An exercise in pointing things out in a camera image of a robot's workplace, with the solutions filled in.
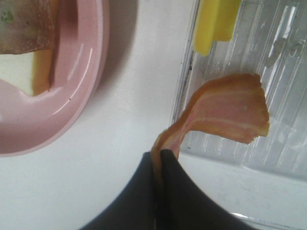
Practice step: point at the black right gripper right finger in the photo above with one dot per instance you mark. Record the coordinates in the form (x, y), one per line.
(183, 206)

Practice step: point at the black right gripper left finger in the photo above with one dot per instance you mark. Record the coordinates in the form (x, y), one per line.
(137, 206)

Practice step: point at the pink bacon strip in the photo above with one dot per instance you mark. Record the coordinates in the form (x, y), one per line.
(233, 107)

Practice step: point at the yellow cheese slice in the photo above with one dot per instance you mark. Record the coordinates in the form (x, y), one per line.
(215, 21)

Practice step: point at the clear right plastic tray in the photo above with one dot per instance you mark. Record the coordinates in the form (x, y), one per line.
(263, 183)

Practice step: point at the bread slice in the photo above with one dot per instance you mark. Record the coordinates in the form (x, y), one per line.
(29, 72)

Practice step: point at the pink round plate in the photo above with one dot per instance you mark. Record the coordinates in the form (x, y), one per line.
(30, 123)

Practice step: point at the dark brown bacon strip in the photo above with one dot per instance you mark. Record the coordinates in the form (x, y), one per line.
(27, 25)

